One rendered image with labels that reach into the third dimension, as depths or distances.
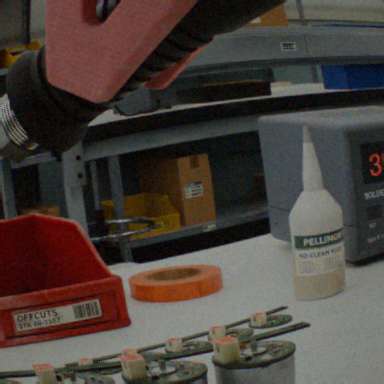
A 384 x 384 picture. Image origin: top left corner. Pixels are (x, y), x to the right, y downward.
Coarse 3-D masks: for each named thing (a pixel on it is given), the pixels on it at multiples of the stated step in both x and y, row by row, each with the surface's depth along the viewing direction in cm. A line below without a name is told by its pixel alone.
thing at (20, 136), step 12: (0, 108) 21; (0, 120) 21; (12, 120) 20; (0, 132) 21; (12, 132) 21; (24, 132) 21; (0, 144) 21; (12, 144) 21; (24, 144) 21; (36, 144) 21; (0, 156) 21; (12, 156) 21; (24, 156) 21
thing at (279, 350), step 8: (248, 344) 31; (264, 344) 30; (272, 344) 30; (280, 344) 30; (288, 344) 30; (240, 352) 30; (272, 352) 29; (280, 352) 29; (288, 352) 29; (216, 360) 29; (240, 360) 29; (248, 360) 29; (256, 360) 28; (264, 360) 28; (272, 360) 28; (240, 368) 28
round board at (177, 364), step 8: (176, 360) 30; (184, 360) 30; (152, 368) 29; (176, 368) 29; (184, 368) 29; (192, 368) 29; (200, 368) 28; (152, 376) 28; (160, 376) 28; (168, 376) 28; (184, 376) 28; (192, 376) 28; (200, 376) 28
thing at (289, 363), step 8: (248, 352) 29; (256, 352) 29; (264, 352) 29; (280, 360) 29; (288, 360) 29; (216, 368) 29; (224, 368) 29; (232, 368) 29; (248, 368) 28; (256, 368) 28; (264, 368) 28; (272, 368) 28; (280, 368) 29; (288, 368) 29; (216, 376) 29; (224, 376) 29; (232, 376) 29; (240, 376) 28; (248, 376) 28; (256, 376) 28; (264, 376) 28; (272, 376) 28; (280, 376) 29; (288, 376) 29
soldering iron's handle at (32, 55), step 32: (224, 0) 18; (256, 0) 18; (192, 32) 19; (224, 32) 19; (32, 64) 20; (160, 64) 19; (32, 96) 20; (64, 96) 20; (32, 128) 20; (64, 128) 20
